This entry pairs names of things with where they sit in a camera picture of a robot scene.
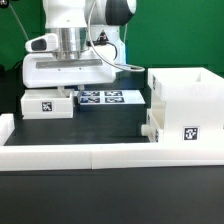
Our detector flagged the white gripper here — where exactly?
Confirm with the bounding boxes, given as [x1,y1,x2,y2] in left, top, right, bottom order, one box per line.
[22,50,116,103]

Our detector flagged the white drawer box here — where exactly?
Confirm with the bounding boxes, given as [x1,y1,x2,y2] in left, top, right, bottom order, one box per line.
[141,109,164,143]
[21,89,74,119]

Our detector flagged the white front drawer box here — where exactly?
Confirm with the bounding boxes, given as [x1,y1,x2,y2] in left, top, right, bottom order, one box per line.
[141,109,164,143]

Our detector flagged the white drawer cabinet frame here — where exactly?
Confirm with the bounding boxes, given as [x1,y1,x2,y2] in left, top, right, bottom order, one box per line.
[148,67,224,143]

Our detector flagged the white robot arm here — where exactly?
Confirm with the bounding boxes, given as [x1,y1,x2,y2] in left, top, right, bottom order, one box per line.
[22,0,140,89]

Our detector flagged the paper sheet with markers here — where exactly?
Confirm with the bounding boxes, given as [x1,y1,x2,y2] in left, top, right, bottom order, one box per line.
[76,90,145,105]

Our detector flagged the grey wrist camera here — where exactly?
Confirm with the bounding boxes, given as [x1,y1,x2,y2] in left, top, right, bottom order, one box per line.
[25,33,59,52]

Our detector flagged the white front fence rail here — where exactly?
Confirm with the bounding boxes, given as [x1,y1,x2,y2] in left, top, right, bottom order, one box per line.
[0,143,224,171]

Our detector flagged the white fence rail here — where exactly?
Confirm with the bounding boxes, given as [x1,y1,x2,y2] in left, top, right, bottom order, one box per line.
[0,143,224,171]
[0,114,15,146]

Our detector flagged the white left fence rail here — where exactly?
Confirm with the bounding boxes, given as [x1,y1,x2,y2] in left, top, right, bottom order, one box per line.
[0,114,15,146]

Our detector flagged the thin white cable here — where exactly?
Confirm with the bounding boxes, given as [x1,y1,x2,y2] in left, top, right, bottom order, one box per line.
[7,2,30,43]

